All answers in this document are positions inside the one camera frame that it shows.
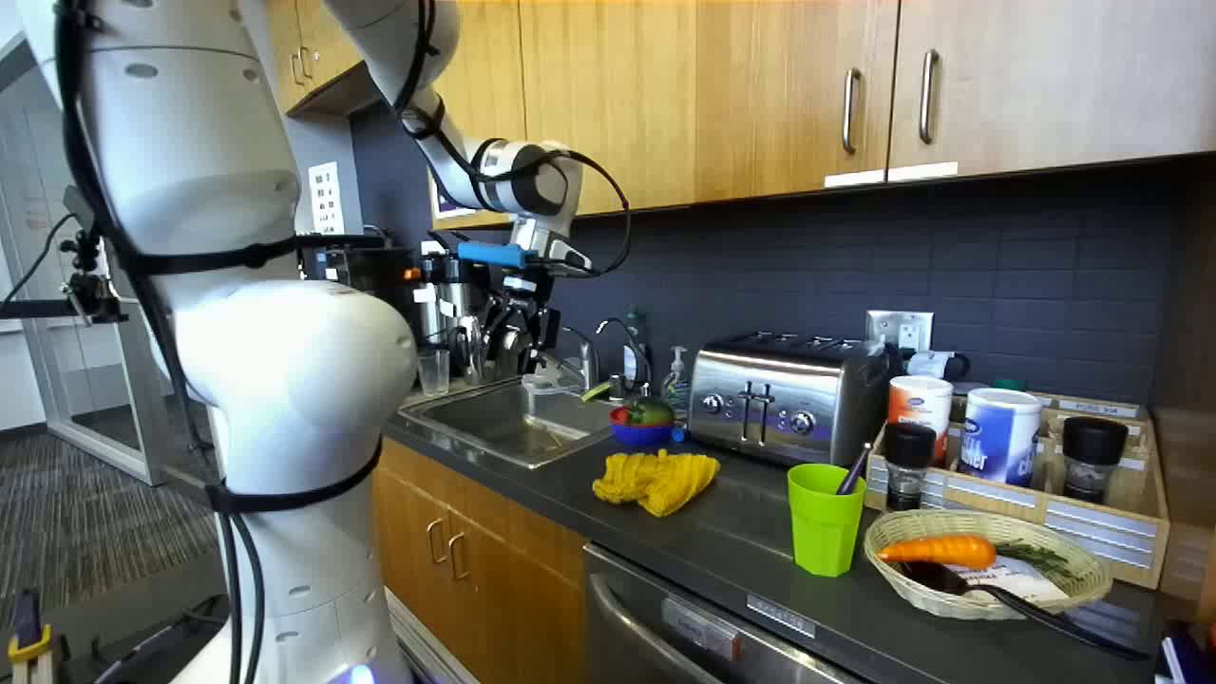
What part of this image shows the clear plastic cup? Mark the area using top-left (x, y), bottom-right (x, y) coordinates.
top-left (414, 347), bottom-right (456, 397)

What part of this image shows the black camera on tripod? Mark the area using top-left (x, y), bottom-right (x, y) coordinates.
top-left (0, 186), bottom-right (133, 325)

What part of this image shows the chrome faucet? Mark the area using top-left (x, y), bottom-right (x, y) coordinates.
top-left (587, 312), bottom-right (654, 397)

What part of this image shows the green plastic cup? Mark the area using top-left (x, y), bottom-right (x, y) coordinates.
top-left (782, 459), bottom-right (871, 580)

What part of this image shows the wide black-lid jar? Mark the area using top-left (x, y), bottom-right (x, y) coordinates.
top-left (1058, 414), bottom-right (1132, 505)

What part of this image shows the white switch plate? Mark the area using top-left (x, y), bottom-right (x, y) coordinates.
top-left (305, 154), bottom-right (350, 238)

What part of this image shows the white canister blue label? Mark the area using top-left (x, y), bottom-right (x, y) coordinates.
top-left (958, 383), bottom-right (1045, 491)

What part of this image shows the black coffee brewer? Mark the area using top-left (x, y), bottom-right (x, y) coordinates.
top-left (298, 231), bottom-right (428, 333)

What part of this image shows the green pepper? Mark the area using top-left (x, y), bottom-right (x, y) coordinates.
top-left (621, 396), bottom-right (678, 428)

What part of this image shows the stainless steel sink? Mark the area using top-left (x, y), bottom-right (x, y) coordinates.
top-left (397, 377), bottom-right (620, 473)

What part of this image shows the wooden lower cabinet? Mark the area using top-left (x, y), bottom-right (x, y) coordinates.
top-left (367, 433), bottom-right (591, 684)

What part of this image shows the metal wall outlet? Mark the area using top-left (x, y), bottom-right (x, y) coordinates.
top-left (861, 302), bottom-right (937, 356)

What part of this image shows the wicker basket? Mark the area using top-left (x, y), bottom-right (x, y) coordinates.
top-left (861, 505), bottom-right (1117, 622)

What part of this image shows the dark spoon in cup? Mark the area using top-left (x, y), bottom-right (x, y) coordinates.
top-left (833, 439), bottom-right (877, 496)

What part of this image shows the wooden condiment tray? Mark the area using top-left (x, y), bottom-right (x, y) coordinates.
top-left (865, 390), bottom-right (1172, 592)

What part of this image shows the blue bowl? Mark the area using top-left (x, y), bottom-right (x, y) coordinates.
top-left (606, 404), bottom-right (686, 456)

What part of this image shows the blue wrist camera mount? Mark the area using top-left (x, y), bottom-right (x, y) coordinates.
top-left (450, 234), bottom-right (542, 273)

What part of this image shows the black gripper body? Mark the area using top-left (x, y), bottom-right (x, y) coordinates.
top-left (481, 261), bottom-right (562, 350)

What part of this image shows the white cup orange label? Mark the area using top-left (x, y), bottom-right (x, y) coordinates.
top-left (885, 373), bottom-right (958, 467)

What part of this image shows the wooden upper cabinet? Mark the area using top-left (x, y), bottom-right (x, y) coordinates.
top-left (263, 0), bottom-right (1216, 234)

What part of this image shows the clear soap dispenser bottle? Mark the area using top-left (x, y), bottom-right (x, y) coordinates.
top-left (656, 342), bottom-right (694, 418)

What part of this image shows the stainless steel toaster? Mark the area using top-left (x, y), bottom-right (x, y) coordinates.
top-left (682, 331), bottom-right (890, 467)

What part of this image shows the steel airpot orange tag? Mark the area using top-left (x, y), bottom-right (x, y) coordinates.
top-left (414, 244), bottom-right (494, 383)

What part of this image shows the small black-lid jar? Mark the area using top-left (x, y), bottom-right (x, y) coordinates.
top-left (877, 418), bottom-right (937, 511)

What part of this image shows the orange carrot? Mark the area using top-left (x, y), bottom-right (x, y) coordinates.
top-left (877, 533), bottom-right (1003, 572)

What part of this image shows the stainless steel dishwasher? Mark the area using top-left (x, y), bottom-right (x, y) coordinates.
top-left (578, 543), bottom-right (865, 684)

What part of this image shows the yellow towel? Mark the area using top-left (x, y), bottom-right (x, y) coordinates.
top-left (587, 447), bottom-right (724, 521)

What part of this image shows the wooden cabinet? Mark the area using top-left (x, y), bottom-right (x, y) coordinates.
top-left (367, 433), bottom-right (591, 684)
top-left (263, 0), bottom-right (1216, 234)

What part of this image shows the metal cabinet handle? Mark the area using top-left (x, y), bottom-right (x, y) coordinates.
top-left (838, 65), bottom-right (871, 159)
top-left (915, 44), bottom-right (944, 147)

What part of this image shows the black serving spoon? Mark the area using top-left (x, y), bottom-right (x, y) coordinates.
top-left (898, 554), bottom-right (1150, 657)

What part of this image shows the yellow clamp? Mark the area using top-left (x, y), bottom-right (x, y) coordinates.
top-left (5, 589), bottom-right (59, 684)

